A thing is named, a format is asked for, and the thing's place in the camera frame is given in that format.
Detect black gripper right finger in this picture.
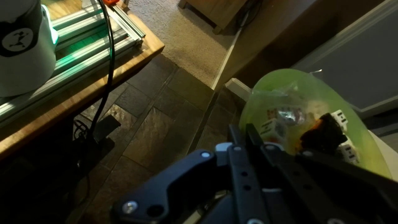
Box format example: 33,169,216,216
243,122,398,224

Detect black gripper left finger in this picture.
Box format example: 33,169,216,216
110,123,267,224

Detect translucent yellow plate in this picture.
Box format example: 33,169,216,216
237,67,393,181

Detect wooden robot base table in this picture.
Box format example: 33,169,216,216
0,0,166,162

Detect small white die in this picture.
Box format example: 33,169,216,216
329,109,360,166
260,117,288,142

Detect small black orange toy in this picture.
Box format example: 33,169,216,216
299,113,348,153

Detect black power cable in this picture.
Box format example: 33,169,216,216
87,0,118,143

